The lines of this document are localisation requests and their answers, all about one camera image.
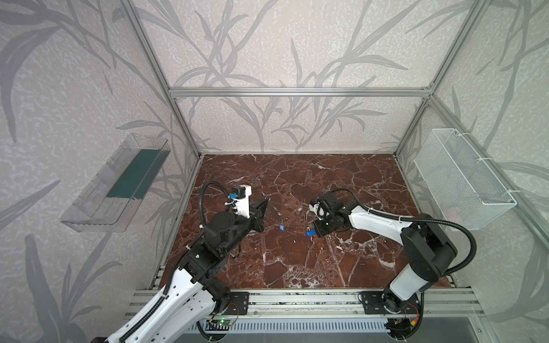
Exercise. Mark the green circuit board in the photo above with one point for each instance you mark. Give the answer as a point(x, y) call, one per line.
point(223, 324)

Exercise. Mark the clear plastic wall shelf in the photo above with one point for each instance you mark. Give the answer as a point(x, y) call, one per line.
point(113, 197)

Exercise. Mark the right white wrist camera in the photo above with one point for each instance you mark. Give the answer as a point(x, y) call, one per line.
point(316, 207)

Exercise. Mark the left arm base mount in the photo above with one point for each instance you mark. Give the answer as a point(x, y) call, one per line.
point(234, 303)

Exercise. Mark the metal key holder plate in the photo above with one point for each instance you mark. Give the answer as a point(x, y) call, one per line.
point(275, 213)

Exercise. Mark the aluminium frame crossbar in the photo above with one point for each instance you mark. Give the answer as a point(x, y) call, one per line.
point(181, 92)

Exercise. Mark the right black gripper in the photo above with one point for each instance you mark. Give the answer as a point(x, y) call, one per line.
point(320, 227)

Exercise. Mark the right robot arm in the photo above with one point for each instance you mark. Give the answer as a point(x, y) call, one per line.
point(428, 249)

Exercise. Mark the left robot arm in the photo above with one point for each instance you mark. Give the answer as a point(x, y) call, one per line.
point(192, 290)

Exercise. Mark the white wire mesh basket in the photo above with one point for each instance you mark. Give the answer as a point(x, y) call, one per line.
point(465, 188)

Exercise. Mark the aluminium front rail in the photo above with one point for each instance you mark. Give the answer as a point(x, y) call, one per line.
point(344, 303)

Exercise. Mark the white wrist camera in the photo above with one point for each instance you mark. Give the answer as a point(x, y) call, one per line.
point(240, 197)
point(316, 207)

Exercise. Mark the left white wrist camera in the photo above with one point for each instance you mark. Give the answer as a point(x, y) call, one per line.
point(240, 197)

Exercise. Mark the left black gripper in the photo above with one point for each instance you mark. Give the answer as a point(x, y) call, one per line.
point(257, 213)

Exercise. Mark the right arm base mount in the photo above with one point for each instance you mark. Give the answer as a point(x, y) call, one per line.
point(377, 302)

